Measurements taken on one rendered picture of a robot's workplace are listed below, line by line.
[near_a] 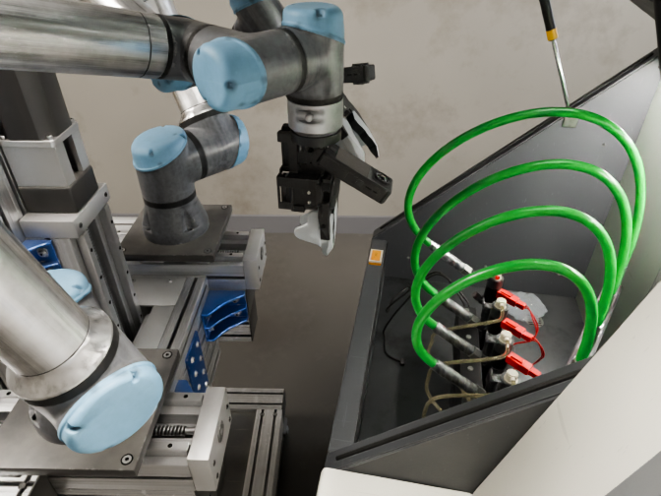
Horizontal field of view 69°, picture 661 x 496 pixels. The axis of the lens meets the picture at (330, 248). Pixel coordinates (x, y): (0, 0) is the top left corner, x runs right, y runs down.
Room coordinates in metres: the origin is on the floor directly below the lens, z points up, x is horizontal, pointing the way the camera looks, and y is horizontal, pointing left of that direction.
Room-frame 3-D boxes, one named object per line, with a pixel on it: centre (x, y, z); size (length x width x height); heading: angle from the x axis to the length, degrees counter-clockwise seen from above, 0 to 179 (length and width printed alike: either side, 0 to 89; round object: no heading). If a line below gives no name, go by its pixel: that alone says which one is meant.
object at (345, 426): (0.75, -0.07, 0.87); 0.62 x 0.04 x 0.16; 169
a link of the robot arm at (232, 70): (0.58, 0.10, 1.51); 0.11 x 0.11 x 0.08; 45
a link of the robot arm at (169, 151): (0.98, 0.36, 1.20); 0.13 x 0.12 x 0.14; 136
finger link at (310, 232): (0.63, 0.03, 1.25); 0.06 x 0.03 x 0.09; 79
